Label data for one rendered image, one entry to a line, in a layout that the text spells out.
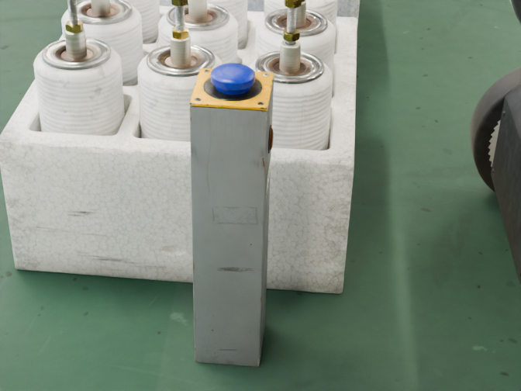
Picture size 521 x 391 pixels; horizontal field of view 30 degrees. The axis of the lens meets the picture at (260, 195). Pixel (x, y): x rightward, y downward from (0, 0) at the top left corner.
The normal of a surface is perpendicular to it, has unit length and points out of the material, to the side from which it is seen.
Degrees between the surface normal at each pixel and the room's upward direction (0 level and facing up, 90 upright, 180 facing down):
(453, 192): 0
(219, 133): 90
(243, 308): 90
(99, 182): 90
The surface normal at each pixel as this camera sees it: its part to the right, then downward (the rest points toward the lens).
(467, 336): 0.03, -0.83
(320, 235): -0.09, 0.55
